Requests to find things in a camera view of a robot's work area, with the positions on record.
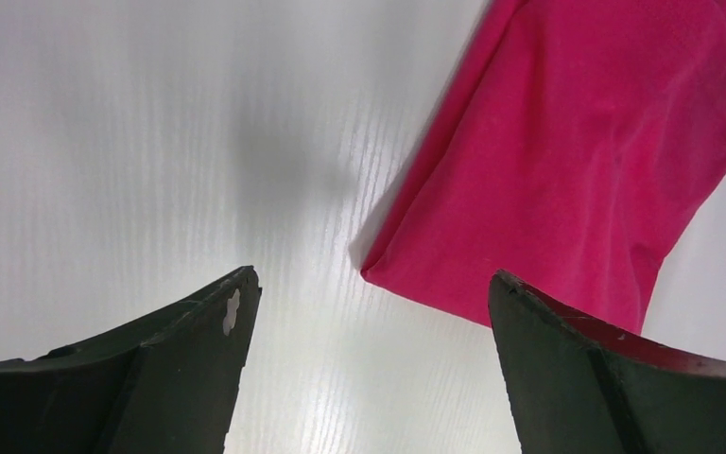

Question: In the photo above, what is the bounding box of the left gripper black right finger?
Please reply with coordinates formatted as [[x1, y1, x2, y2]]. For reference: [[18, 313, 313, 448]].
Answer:
[[489, 271, 726, 453]]

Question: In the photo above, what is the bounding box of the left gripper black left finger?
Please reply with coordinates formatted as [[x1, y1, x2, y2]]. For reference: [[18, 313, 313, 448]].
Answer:
[[0, 266, 262, 453]]

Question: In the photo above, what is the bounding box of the red t shirt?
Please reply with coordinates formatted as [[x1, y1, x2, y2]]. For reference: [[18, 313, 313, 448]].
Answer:
[[361, 1, 726, 332]]

